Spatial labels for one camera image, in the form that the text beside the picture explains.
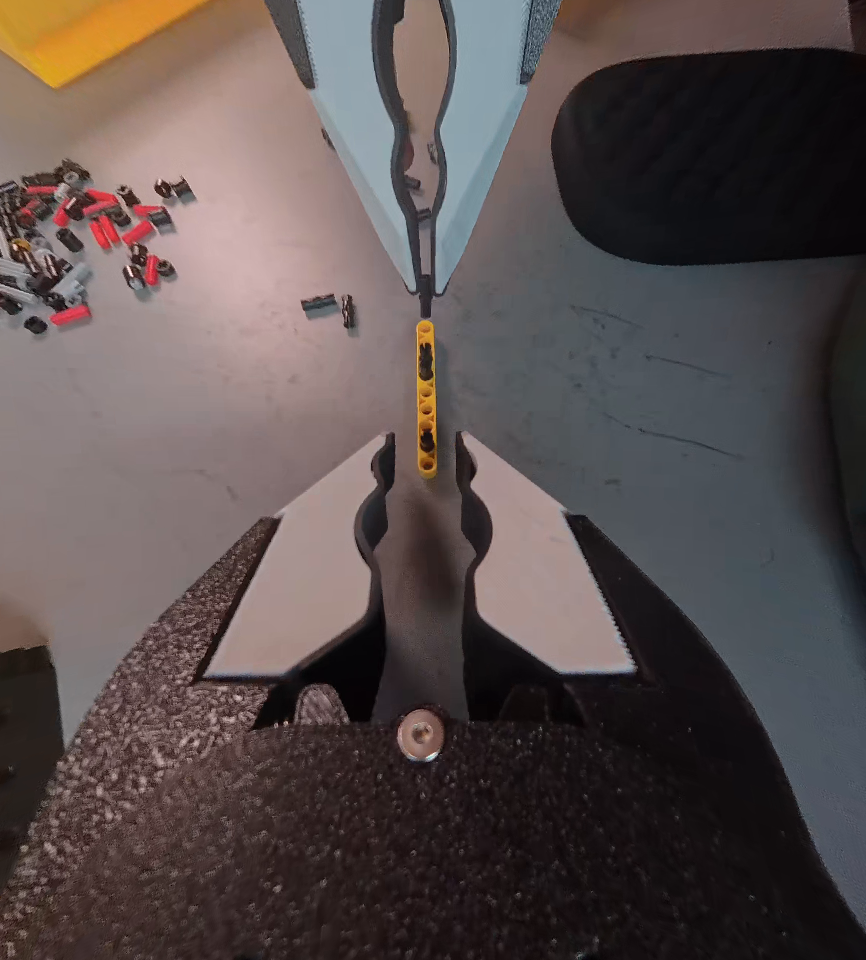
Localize yellow lego liftarm beam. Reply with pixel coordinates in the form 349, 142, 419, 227
415, 318, 440, 480

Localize pile of red black lego pieces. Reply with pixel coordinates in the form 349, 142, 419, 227
0, 157, 197, 336

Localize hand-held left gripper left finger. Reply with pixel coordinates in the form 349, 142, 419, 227
200, 432, 396, 725

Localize black lego pins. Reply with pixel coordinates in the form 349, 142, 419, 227
301, 127, 437, 331

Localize black bumpy cushion pad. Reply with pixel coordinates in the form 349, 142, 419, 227
551, 48, 866, 267

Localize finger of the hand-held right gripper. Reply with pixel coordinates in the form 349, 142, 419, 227
298, 0, 430, 295
430, 0, 532, 297

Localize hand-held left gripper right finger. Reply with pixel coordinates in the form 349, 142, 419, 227
455, 431, 638, 723

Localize yellow plastic bin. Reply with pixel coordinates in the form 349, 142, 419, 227
0, 0, 212, 90

